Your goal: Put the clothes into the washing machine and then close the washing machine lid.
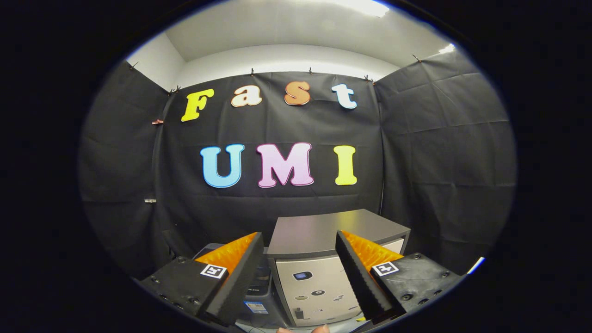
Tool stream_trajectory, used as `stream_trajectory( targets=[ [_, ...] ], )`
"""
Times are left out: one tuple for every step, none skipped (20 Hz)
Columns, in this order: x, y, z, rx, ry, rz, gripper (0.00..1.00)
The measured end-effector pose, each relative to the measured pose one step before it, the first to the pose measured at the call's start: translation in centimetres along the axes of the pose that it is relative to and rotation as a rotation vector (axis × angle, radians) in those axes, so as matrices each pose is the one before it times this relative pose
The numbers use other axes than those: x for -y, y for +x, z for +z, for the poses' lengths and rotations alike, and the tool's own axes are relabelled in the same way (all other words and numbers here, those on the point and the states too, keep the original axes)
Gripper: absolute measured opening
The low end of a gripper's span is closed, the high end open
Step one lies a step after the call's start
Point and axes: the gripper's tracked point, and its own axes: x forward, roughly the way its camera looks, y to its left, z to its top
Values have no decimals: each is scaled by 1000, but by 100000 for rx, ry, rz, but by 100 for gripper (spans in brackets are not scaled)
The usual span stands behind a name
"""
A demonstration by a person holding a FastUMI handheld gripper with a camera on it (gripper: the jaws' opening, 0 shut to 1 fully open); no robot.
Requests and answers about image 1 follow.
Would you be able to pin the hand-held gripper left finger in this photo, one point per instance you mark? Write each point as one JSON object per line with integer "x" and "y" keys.
{"x": 240, "y": 282}

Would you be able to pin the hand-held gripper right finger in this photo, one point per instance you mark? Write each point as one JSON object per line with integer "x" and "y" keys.
{"x": 363, "y": 286}

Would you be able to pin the dark grey washing machine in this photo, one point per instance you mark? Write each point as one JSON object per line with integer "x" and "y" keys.
{"x": 261, "y": 282}

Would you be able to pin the grey cabinet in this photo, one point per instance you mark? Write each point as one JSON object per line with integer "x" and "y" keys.
{"x": 314, "y": 231}

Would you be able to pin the black backdrop cloth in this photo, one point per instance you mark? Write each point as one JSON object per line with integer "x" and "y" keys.
{"x": 439, "y": 152}

